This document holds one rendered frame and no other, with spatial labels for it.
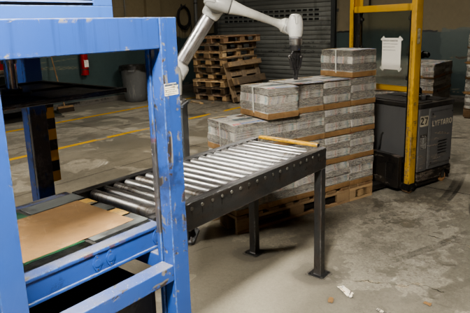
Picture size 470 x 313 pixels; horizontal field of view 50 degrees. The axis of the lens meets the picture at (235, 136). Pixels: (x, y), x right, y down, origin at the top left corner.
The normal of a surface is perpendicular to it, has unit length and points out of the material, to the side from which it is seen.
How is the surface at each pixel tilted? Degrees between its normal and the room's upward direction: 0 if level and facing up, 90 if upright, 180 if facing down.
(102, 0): 90
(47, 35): 90
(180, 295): 90
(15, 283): 90
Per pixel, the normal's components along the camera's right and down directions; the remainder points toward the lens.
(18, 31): 0.77, 0.12
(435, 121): 0.55, 0.17
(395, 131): -0.84, 0.15
